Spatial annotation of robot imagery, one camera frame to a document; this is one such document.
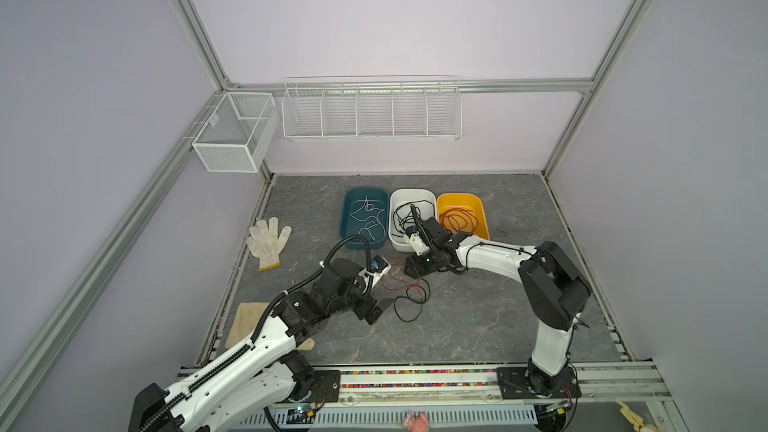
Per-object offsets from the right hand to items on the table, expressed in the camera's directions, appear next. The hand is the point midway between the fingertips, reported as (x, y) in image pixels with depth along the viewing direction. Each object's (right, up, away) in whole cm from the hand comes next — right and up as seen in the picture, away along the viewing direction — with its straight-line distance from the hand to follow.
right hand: (411, 270), depth 92 cm
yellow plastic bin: (+22, +22, +15) cm, 34 cm away
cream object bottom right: (+50, -29, -24) cm, 63 cm away
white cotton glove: (-50, +7, +9) cm, 52 cm away
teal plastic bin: (-20, +22, +16) cm, 34 cm away
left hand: (-9, -1, -16) cm, 19 cm away
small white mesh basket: (-59, +45, +9) cm, 75 cm away
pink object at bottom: (0, -29, -25) cm, 38 cm away
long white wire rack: (-10, +53, +7) cm, 55 cm away
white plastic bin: (-4, +24, +16) cm, 29 cm away
